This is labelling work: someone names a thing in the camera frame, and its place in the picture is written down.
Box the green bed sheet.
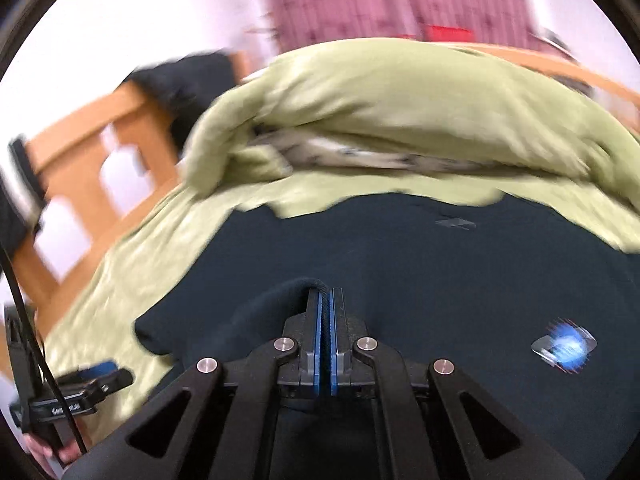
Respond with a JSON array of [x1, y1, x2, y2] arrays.
[[42, 160, 506, 456]]

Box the pink patterned curtain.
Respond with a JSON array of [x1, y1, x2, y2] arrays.
[[257, 0, 543, 53]]

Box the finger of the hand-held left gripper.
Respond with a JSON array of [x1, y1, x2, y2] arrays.
[[52, 359, 135, 413]]

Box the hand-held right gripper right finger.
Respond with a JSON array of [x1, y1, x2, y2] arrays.
[[330, 287, 587, 480]]

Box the wooden bed frame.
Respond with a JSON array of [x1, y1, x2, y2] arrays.
[[10, 42, 640, 331]]

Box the black jacket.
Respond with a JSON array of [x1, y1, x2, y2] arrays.
[[122, 50, 238, 156]]

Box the black sweater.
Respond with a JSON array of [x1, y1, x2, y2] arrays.
[[134, 191, 637, 480]]

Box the red object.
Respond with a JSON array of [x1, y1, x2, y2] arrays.
[[425, 25, 473, 43]]

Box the person's left hand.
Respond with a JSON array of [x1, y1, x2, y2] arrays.
[[24, 430, 83, 467]]

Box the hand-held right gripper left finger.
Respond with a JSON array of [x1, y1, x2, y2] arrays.
[[61, 287, 331, 480]]

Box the green quilt with floral lining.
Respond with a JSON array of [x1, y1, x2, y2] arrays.
[[182, 39, 640, 253]]

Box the black cable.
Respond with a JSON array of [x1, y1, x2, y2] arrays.
[[0, 242, 88, 453]]

